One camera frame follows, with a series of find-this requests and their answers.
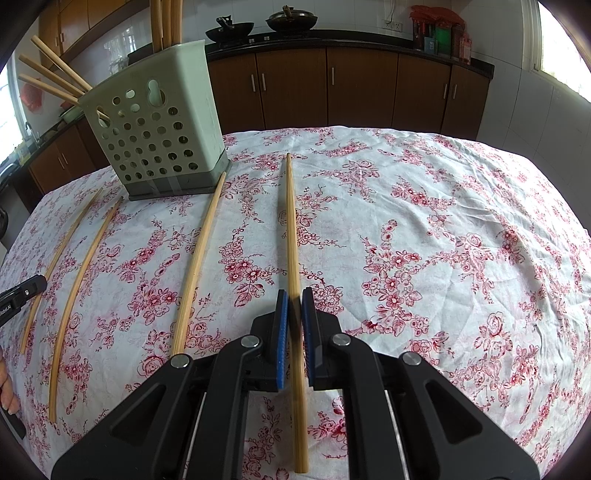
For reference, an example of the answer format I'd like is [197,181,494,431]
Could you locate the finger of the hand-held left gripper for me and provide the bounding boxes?
[0,274,49,308]

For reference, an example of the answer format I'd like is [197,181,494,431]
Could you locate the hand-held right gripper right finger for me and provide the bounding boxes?
[301,286,541,480]

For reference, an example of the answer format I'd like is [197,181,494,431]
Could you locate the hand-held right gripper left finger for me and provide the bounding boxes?
[51,288,291,480]

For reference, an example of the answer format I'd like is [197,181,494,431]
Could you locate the green perforated utensil holder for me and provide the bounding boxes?
[78,39,234,201]

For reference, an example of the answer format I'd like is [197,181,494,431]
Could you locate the person's left hand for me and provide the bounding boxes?
[0,359,22,414]

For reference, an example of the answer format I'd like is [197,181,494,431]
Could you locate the red floral tablecloth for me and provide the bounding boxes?
[0,127,591,480]

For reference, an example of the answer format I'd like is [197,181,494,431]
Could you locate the narrow kitchen window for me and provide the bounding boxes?
[0,55,28,153]

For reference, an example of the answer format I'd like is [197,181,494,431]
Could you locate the red plastic bag on hook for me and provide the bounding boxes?
[19,83,43,112]

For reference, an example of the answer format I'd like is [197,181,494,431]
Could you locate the brown base cabinets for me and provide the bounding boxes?
[28,44,497,195]

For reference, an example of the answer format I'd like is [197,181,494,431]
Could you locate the black gas stove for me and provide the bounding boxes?
[210,32,324,47]

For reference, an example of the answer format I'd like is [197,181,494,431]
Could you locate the black kitchen countertop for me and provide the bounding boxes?
[203,31,497,77]

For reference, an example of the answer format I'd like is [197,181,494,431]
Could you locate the black open wok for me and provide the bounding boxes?
[205,16,254,44]

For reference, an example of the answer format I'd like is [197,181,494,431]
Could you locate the black wok with lid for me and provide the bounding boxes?
[265,4,319,32]

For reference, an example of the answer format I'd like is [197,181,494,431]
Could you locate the red plastic cover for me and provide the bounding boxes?
[410,4,465,27]

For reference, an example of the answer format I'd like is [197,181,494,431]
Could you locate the large sliding window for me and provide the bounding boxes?
[531,0,591,102]

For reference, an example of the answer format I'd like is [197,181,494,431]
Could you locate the brown wall cabinets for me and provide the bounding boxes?
[34,0,153,70]

